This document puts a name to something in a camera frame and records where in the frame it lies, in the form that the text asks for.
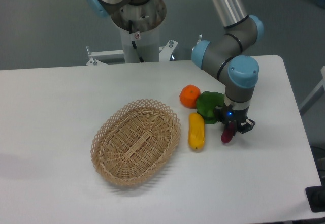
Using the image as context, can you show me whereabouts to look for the green bok choy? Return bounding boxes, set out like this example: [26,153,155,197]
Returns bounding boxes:
[196,91,224,124]

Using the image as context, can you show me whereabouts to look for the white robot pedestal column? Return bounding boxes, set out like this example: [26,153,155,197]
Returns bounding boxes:
[116,25,160,63]

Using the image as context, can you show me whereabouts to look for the purple sweet potato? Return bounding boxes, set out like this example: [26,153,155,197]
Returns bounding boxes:
[221,122,236,143]

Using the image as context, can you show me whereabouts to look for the woven wicker basket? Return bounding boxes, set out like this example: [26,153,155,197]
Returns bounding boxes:
[90,99,181,187]

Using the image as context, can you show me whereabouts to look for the black box at table edge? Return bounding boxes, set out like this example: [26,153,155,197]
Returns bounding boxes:
[305,186,324,213]

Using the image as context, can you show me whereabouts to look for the white metal frame right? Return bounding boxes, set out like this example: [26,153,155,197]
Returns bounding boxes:
[299,67,324,116]

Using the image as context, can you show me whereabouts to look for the black cable on pedestal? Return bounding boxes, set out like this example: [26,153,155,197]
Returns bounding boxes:
[128,20,145,63]

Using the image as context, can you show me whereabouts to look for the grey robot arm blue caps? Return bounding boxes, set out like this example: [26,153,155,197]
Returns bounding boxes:
[87,0,264,142]

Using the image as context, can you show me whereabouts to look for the yellow squash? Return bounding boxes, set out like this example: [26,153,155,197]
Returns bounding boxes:
[188,113,205,150]

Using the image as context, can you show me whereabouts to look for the orange tangerine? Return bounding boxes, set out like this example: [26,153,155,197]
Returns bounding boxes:
[179,84,201,109]

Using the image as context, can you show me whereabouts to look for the white metal mounting frame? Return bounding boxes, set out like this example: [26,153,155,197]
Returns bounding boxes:
[86,39,193,66]

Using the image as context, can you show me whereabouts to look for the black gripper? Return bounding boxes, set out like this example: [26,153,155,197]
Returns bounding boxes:
[213,105,256,136]

